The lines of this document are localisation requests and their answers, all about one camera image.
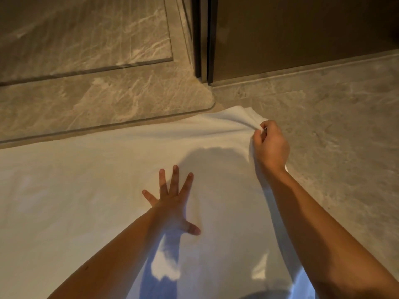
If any person's right hand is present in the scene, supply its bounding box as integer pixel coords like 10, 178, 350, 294
252, 120, 291, 176

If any person's left forearm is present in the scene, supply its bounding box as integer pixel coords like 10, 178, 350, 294
47, 209, 183, 299

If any person's right forearm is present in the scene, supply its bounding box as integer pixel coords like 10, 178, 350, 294
261, 167, 399, 299

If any brown door panel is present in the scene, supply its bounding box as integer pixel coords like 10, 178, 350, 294
208, 0, 399, 87

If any white towel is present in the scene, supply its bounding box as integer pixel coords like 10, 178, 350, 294
0, 106, 317, 299

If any dark metal door frame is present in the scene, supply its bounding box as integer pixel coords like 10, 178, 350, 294
181, 0, 216, 84

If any person's left hand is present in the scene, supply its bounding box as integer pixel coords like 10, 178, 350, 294
142, 165, 201, 237

